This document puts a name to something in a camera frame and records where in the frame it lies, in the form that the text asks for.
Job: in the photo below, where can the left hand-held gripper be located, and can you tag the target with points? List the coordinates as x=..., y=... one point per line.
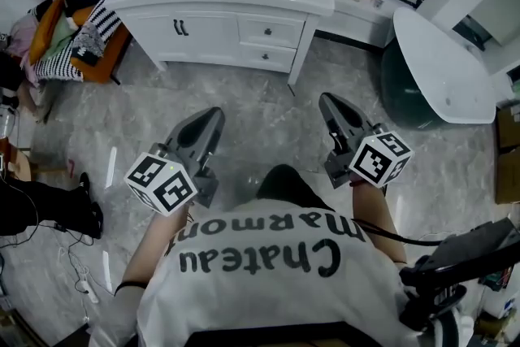
x=162, y=185

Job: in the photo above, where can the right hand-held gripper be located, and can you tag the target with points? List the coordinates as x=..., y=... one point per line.
x=380, y=160

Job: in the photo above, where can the white vanity drawer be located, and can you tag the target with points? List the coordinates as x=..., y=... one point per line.
x=280, y=59
x=270, y=32

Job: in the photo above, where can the person's right forearm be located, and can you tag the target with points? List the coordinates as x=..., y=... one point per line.
x=373, y=211

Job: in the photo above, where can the person's left forearm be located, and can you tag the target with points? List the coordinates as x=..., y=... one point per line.
x=154, y=244

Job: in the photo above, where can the red wrist band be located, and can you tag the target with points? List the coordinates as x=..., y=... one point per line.
x=356, y=183

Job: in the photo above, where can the white low ledge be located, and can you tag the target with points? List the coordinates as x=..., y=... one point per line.
x=353, y=18

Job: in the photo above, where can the white vanity cabinet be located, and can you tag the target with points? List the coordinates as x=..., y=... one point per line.
x=195, y=32

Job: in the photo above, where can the person's black trousers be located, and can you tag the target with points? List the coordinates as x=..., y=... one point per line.
x=284, y=185

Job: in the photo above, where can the white dark green bathtub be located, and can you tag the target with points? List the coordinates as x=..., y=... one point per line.
x=438, y=73

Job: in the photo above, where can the orange chair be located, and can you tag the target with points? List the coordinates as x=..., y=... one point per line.
x=107, y=57

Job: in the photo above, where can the cardboard box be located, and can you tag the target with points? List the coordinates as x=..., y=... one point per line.
x=508, y=154

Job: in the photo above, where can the white printed t-shirt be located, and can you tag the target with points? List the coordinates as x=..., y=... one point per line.
x=264, y=296

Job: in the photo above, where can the orange cloth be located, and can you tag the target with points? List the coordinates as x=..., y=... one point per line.
x=46, y=28

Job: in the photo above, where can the wooden stool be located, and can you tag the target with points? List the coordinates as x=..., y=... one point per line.
x=14, y=160

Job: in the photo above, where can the black head rig device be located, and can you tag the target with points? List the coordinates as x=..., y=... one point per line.
x=459, y=264

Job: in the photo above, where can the white power strip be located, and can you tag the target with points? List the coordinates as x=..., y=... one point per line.
x=86, y=284

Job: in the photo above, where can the pink cloth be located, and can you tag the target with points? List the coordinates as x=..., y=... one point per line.
x=22, y=40

